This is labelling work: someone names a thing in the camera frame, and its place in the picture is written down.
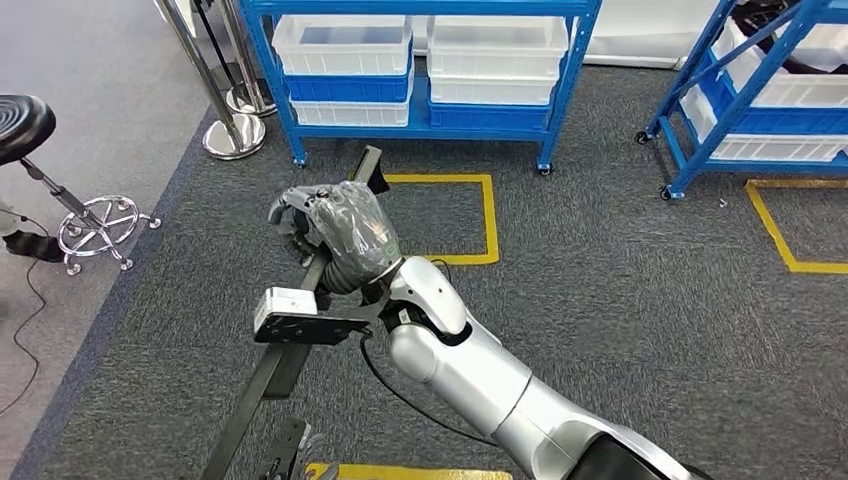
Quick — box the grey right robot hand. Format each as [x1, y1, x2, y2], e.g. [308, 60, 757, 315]
[268, 180, 403, 289]

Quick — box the long black plastic part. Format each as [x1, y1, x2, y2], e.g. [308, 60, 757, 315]
[200, 145, 391, 480]

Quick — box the blue metal shelf rack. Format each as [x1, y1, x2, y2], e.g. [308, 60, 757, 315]
[238, 0, 604, 177]

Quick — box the blue wheeled shelf rack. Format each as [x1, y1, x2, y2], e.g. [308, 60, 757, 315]
[635, 0, 848, 201]

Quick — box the yellow floor tape square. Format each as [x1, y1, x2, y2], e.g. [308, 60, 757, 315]
[349, 173, 501, 266]
[304, 462, 515, 480]
[745, 177, 848, 276]

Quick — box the blue storage bin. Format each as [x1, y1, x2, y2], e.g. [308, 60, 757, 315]
[697, 52, 848, 137]
[429, 99, 552, 131]

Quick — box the small black object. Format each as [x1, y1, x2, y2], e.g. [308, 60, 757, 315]
[3, 230, 66, 264]

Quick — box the black stool chrome base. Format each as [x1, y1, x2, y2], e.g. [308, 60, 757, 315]
[0, 94, 162, 276]

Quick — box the black parts pile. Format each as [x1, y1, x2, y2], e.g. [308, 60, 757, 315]
[731, 0, 833, 75]

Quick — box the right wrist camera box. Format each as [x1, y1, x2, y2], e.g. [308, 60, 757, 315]
[253, 286, 372, 346]

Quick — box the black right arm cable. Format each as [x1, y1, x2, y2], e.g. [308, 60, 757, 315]
[359, 334, 498, 446]

